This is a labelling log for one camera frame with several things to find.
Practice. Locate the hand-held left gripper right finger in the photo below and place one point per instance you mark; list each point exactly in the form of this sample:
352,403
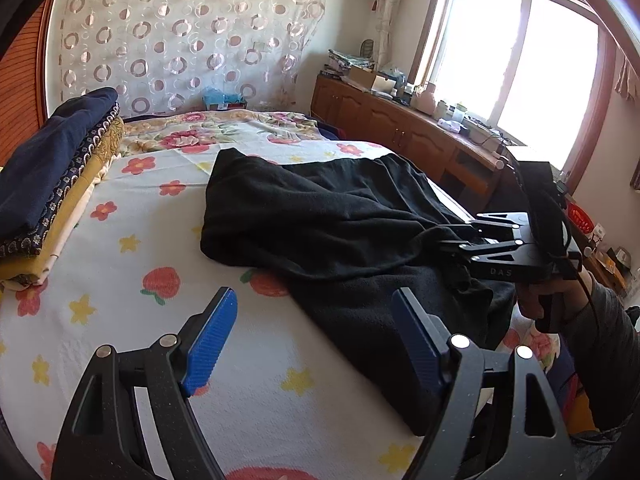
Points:
417,350

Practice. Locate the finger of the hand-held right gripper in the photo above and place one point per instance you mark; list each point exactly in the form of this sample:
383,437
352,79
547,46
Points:
497,223
480,249

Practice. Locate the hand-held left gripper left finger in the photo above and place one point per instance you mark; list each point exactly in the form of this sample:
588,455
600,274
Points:
210,345

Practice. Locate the black t-shirt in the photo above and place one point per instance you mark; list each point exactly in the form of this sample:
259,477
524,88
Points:
325,230

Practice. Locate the person's right forearm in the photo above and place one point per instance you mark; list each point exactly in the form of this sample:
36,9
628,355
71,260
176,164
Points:
607,355

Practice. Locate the stack of folded clothes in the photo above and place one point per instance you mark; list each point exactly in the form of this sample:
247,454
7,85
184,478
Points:
65,185
95,162

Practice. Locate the person's right hand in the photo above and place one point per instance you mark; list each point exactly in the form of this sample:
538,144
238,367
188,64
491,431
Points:
570,300

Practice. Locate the red plastic basket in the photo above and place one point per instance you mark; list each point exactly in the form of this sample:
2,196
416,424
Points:
582,219

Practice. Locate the white crumpled cloth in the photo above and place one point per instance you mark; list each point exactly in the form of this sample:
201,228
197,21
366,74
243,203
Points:
449,125

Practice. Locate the white flower print bedsheet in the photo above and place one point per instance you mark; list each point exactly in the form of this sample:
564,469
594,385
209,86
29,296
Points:
150,240

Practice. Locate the small white jar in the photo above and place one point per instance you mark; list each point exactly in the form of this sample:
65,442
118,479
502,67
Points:
442,109

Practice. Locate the pink white jar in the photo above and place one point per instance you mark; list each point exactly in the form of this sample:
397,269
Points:
426,100

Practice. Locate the wooden cabinet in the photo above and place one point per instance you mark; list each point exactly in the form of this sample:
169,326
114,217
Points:
380,125

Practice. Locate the window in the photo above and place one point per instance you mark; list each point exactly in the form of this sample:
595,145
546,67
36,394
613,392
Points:
520,60

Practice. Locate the white box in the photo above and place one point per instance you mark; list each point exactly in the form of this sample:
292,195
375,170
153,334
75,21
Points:
384,84

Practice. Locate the cream folded cloth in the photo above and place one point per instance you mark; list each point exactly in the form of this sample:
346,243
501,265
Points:
65,230

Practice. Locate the cardboard box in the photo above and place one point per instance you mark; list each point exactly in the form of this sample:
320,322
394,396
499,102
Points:
362,76

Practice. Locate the pink rose floral quilt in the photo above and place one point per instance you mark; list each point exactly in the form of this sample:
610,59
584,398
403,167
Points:
200,132

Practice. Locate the stack of folded fabrics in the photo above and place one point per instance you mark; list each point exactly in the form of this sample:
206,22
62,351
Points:
345,60

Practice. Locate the beige window curtain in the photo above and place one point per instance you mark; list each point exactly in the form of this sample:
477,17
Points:
392,5

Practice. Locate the blue plastic bag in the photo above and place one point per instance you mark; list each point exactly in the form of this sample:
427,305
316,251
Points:
222,97

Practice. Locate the navy folded cloth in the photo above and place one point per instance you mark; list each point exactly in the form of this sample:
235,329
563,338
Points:
45,160

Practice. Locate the circle patterned sheer curtain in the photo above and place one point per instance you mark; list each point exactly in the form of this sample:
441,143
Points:
190,35

